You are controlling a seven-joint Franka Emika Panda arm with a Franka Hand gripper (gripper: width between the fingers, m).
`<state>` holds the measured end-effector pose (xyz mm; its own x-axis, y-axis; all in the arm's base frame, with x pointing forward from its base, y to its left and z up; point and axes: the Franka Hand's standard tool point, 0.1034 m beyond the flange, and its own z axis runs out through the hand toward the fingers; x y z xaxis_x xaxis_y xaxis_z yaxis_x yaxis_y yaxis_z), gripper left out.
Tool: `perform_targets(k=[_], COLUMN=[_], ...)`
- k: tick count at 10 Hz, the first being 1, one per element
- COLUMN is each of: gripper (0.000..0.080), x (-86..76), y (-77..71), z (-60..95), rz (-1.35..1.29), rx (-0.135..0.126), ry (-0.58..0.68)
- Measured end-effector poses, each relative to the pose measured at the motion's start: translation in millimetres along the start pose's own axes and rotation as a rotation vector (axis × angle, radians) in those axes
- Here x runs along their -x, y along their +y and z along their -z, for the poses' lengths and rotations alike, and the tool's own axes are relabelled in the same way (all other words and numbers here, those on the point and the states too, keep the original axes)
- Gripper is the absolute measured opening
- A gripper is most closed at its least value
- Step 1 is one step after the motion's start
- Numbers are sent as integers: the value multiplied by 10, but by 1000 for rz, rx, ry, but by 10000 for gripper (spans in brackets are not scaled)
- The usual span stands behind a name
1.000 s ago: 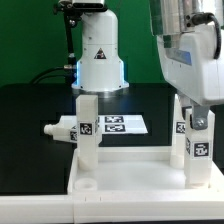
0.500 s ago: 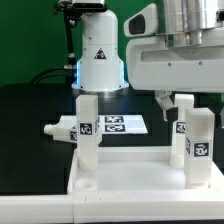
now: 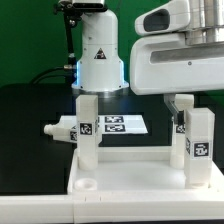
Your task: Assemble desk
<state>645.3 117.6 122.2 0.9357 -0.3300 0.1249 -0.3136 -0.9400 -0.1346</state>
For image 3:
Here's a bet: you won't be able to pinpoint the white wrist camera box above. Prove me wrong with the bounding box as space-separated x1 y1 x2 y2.
135 0 190 36

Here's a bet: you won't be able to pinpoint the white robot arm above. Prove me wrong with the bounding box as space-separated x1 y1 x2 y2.
72 0 224 123

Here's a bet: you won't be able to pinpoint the black cables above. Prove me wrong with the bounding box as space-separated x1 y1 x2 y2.
30 66 74 85

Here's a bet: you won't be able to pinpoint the white fiducial marker sheet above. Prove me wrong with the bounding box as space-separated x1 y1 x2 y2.
58 115 147 135

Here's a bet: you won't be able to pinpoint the white L-shaped fence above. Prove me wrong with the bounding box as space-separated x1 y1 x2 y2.
0 145 224 224

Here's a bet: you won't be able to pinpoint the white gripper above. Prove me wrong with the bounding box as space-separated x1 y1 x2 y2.
130 33 224 125

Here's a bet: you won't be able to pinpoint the white square desk top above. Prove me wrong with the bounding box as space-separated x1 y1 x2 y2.
67 145 224 194

